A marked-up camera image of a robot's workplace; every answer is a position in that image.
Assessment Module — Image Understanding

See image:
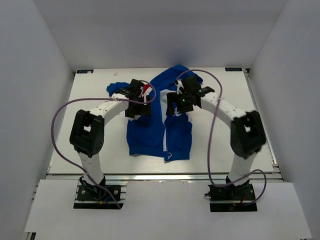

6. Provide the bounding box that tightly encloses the blue table sticker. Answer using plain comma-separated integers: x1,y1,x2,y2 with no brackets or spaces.
76,69,94,74
224,67,243,72

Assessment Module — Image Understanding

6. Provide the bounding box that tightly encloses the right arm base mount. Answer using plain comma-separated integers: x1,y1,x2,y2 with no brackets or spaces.
204,180,258,213

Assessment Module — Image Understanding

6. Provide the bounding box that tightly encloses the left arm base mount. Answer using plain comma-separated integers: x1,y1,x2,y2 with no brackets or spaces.
73,176,127,210

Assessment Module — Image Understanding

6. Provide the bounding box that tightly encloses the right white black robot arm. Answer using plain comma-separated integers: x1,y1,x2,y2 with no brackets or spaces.
166,76,267,200

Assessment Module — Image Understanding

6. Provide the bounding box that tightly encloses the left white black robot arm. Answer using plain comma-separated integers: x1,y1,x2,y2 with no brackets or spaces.
69,79,153,200

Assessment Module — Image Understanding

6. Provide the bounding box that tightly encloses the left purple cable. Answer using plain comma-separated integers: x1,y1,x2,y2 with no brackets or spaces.
50,79,157,210

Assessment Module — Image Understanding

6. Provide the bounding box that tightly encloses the left blue table sticker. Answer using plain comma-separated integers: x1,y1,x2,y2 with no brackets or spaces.
76,69,94,74

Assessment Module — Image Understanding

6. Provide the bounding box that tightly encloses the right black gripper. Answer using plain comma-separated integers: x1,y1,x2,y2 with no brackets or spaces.
166,91,195,116

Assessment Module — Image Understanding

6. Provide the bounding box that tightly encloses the blue white red jacket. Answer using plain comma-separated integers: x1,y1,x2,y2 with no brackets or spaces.
106,64,204,163

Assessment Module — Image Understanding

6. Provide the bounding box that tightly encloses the right blue table sticker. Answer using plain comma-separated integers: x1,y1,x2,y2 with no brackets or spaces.
224,67,243,72

